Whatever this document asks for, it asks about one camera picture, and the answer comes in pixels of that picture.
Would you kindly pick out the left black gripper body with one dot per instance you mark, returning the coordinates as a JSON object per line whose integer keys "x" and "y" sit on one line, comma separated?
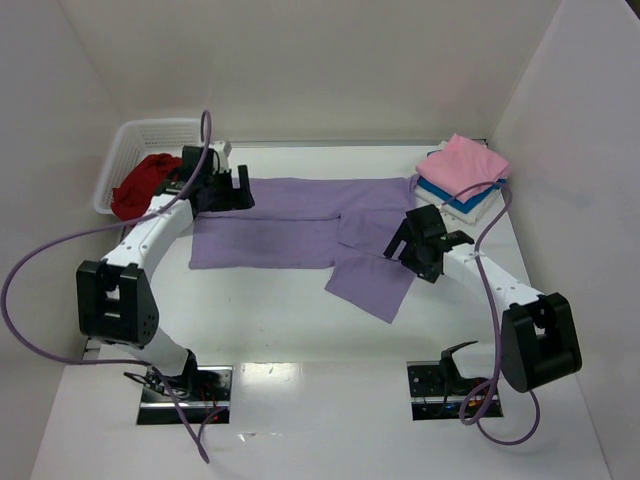
{"x": 230, "y": 190}

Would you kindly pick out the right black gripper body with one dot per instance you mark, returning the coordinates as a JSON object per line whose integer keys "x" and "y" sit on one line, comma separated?
{"x": 409, "y": 245}

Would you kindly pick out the purple t shirt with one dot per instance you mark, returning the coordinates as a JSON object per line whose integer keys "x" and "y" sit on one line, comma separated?
{"x": 342, "y": 225}

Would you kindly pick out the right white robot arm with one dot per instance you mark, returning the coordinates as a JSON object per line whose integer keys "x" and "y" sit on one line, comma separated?
{"x": 536, "y": 342}

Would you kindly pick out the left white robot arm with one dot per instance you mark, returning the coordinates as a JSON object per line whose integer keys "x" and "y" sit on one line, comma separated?
{"x": 161, "y": 198}

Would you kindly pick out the white folded t shirt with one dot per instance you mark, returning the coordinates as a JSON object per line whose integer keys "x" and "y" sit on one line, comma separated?
{"x": 473, "y": 216}

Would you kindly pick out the blue folded t shirt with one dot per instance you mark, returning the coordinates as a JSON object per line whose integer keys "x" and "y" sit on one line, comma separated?
{"x": 464, "y": 207}

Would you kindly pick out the white plastic basket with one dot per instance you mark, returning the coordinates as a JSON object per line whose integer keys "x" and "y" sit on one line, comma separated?
{"x": 133, "y": 142}

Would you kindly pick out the red t shirt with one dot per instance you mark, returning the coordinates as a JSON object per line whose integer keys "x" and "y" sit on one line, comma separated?
{"x": 132, "y": 197}

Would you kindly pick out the pink folded t shirt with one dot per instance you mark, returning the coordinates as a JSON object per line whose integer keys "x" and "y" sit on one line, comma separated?
{"x": 463, "y": 163}

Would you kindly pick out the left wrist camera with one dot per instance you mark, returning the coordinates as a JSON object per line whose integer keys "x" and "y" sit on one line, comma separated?
{"x": 220, "y": 152}

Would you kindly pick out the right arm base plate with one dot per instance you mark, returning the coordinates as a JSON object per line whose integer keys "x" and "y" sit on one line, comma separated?
{"x": 431, "y": 398}

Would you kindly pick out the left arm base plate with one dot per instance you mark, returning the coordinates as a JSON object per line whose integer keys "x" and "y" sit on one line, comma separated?
{"x": 210, "y": 395}

